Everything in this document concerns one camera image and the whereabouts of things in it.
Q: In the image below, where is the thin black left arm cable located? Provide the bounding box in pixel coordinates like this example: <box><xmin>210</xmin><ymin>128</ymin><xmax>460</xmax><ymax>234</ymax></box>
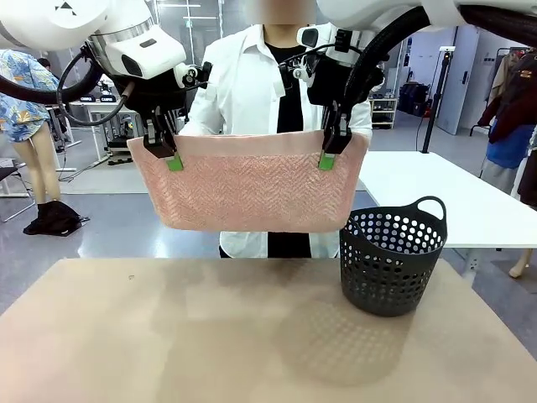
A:
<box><xmin>55</xmin><ymin>38</ymin><xmax>137</xmax><ymax>128</ymax></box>

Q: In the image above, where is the black metal clothes rack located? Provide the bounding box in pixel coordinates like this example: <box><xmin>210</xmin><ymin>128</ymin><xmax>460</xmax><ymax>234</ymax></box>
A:
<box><xmin>469</xmin><ymin>44</ymin><xmax>537</xmax><ymax>137</ymax></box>

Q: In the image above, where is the black folding chair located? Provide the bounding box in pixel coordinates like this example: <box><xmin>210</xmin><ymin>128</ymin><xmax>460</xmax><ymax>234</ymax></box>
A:
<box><xmin>0</xmin><ymin>156</ymin><xmax>36</xmax><ymax>224</ymax></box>

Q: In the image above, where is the thick black left arm hose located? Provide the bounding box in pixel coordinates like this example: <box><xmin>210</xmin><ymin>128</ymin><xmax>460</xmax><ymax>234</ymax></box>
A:
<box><xmin>0</xmin><ymin>61</ymin><xmax>106</xmax><ymax>103</ymax></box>

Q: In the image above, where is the person's right forearm white sleeve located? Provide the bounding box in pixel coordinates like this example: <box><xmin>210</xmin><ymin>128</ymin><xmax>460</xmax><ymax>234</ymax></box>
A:
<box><xmin>187</xmin><ymin>92</ymin><xmax>224</xmax><ymax>138</ymax></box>

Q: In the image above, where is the thick black arm hose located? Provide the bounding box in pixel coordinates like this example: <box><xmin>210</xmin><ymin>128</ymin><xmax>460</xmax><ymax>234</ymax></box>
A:
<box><xmin>342</xmin><ymin>3</ymin><xmax>537</xmax><ymax>111</ymax></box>
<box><xmin>0</xmin><ymin>61</ymin><xmax>106</xmax><ymax>103</ymax></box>

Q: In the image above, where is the large white side table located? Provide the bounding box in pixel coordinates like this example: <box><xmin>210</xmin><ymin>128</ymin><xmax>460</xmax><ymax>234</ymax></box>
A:
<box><xmin>355</xmin><ymin>149</ymin><xmax>537</xmax><ymax>249</ymax></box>

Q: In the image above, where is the dark brown hanging jacket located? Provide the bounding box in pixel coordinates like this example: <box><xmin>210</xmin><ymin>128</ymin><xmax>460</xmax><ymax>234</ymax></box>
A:
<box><xmin>477</xmin><ymin>46</ymin><xmax>537</xmax><ymax>146</ymax></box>

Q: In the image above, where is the dark perforated plastic basket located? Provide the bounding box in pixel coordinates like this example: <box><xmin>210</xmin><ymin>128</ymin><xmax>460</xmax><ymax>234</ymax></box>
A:
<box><xmin>338</xmin><ymin>195</ymin><xmax>449</xmax><ymax>318</ymax></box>

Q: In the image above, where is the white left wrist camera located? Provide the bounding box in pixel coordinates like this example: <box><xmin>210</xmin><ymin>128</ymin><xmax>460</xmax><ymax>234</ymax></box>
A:
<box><xmin>173</xmin><ymin>60</ymin><xmax>214</xmax><ymax>90</ymax></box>

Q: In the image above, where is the beige hanging coat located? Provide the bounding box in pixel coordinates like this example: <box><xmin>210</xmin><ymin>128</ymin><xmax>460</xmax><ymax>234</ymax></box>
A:
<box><xmin>487</xmin><ymin>53</ymin><xmax>512</xmax><ymax>107</ymax></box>

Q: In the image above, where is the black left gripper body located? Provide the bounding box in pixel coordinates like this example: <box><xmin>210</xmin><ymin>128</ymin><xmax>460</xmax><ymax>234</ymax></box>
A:
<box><xmin>124</xmin><ymin>68</ymin><xmax>189</xmax><ymax>123</ymax></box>

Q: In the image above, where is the mannequin in floral shirt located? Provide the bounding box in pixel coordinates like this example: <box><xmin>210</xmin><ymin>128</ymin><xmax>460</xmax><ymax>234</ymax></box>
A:
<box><xmin>0</xmin><ymin>47</ymin><xmax>63</xmax><ymax>207</ymax></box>

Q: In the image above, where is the pink woven towel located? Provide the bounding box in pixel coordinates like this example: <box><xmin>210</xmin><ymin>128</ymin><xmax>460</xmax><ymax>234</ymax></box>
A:
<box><xmin>126</xmin><ymin>130</ymin><xmax>369</xmax><ymax>234</ymax></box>

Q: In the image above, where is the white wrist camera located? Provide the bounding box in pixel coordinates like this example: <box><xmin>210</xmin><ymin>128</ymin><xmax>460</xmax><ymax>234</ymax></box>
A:
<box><xmin>278</xmin><ymin>22</ymin><xmax>362</xmax><ymax>90</ymax></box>
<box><xmin>173</xmin><ymin>60</ymin><xmax>214</xmax><ymax>90</ymax></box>

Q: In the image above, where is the black bags pile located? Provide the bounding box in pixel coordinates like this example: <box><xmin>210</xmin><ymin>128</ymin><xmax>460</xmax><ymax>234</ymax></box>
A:
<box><xmin>398</xmin><ymin>81</ymin><xmax>432</xmax><ymax>118</ymax></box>

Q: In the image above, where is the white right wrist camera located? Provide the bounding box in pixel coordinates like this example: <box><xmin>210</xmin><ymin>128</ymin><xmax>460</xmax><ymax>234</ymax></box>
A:
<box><xmin>278</xmin><ymin>22</ymin><xmax>362</xmax><ymax>90</ymax></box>

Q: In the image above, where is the low wooden shoe shelf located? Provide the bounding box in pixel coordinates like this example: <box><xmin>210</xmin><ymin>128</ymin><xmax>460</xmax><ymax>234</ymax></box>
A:
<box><xmin>370</xmin><ymin>97</ymin><xmax>399</xmax><ymax>130</ymax></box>

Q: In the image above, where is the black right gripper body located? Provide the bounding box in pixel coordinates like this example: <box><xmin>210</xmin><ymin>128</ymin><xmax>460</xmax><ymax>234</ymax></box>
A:
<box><xmin>306</xmin><ymin>53</ymin><xmax>350</xmax><ymax>109</ymax></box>

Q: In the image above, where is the thick black right arm hose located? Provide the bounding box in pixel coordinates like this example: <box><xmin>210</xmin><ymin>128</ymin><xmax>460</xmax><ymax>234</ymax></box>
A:
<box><xmin>342</xmin><ymin>3</ymin><xmax>537</xmax><ymax>111</ymax></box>

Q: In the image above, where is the black clothes heap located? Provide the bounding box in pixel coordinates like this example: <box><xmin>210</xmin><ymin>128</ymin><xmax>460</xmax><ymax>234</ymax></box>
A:
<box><xmin>22</xmin><ymin>200</ymin><xmax>84</xmax><ymax>237</ymax></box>

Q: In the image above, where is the person in white shirt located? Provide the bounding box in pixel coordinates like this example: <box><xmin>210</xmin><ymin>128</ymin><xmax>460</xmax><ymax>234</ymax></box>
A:
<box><xmin>187</xmin><ymin>0</ymin><xmax>374</xmax><ymax>259</ymax></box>

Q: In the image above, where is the long white background desk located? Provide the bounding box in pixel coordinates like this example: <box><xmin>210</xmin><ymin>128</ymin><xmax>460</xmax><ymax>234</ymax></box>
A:
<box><xmin>68</xmin><ymin>99</ymin><xmax>140</xmax><ymax>165</ymax></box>

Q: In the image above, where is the person's left forearm white sleeve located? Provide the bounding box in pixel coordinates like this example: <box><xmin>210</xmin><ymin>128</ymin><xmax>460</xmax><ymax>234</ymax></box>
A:
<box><xmin>349</xmin><ymin>99</ymin><xmax>374</xmax><ymax>146</ymax></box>

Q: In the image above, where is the black stand with light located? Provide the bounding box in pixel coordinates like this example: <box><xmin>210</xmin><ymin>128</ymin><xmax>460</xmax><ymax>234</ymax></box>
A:
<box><xmin>420</xmin><ymin>45</ymin><xmax>457</xmax><ymax>154</ymax></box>

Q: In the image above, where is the blue hanging garment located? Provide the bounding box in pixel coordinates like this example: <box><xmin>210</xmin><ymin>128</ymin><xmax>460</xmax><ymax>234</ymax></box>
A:
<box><xmin>486</xmin><ymin>123</ymin><xmax>537</xmax><ymax>170</ymax></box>

